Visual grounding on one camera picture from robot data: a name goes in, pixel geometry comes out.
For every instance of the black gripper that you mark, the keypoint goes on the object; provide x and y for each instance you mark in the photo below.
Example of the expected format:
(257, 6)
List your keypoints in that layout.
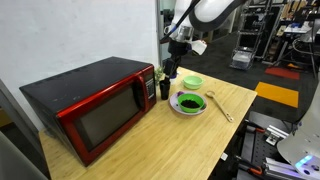
(177, 50)

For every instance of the purple toy grapes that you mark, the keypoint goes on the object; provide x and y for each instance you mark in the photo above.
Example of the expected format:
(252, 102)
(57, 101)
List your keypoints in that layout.
(180, 93)

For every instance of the dark green bowl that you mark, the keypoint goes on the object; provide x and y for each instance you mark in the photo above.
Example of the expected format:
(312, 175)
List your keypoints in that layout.
(190, 104)

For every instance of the red and black microwave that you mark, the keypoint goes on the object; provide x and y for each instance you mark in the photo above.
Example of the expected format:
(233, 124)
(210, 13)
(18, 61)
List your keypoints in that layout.
(83, 100)

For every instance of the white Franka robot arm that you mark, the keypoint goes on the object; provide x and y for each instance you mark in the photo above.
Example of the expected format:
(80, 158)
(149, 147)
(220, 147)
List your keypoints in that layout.
(210, 10)

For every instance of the black cup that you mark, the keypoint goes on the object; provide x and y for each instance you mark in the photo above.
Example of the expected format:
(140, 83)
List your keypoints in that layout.
(164, 90)

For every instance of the wooden spoon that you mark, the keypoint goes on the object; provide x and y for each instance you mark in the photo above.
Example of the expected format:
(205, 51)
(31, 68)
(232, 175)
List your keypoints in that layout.
(221, 106)

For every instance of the orange and black clamp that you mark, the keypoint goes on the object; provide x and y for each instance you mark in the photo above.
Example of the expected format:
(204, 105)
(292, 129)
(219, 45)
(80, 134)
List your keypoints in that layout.
(256, 129)
(250, 168)

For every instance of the black perforated breadboard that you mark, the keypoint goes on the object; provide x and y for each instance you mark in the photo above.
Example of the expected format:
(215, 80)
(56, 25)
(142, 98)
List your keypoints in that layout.
(260, 146)

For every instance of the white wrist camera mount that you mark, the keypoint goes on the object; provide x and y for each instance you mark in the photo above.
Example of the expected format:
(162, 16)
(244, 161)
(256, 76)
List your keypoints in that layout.
(199, 46)

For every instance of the silver aluminium bracket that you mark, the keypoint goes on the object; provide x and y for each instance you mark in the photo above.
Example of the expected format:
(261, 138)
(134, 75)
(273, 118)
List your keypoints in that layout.
(280, 165)
(276, 135)

